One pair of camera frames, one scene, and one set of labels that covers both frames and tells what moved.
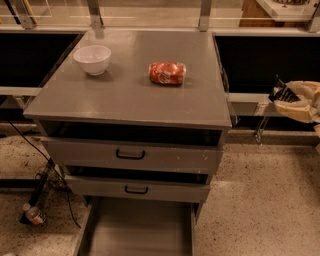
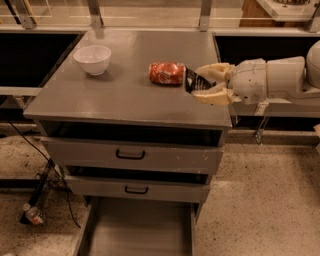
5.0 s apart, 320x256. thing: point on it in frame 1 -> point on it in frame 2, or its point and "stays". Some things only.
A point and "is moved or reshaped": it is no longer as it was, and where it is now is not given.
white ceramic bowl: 94,58 stays
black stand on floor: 39,190 stays
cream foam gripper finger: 305,87 -> 248,79
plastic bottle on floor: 34,214 stays
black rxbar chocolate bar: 280,92 is moved or reshaped
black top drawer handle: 130,157 stays
